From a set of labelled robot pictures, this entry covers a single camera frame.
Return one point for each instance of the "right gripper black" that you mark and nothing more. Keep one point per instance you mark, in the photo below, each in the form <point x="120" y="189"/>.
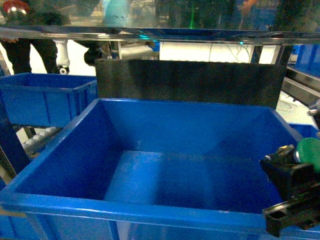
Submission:
<point x="299" y="189"/>

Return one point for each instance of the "green mushroom push button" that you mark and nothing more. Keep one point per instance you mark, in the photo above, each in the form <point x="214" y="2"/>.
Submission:
<point x="306" y="154"/>

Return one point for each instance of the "upper steel shelf beam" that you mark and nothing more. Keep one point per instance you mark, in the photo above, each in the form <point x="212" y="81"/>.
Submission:
<point x="91" y="33"/>

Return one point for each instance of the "black backboard panel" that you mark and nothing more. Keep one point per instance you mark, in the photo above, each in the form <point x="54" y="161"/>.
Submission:
<point x="192" y="81"/>

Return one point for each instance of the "large blue target bin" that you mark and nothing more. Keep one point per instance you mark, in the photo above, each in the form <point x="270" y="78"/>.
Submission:
<point x="153" y="170"/>

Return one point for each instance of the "blue bin behind left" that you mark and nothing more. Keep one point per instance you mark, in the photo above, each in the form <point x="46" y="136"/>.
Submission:
<point x="46" y="100"/>

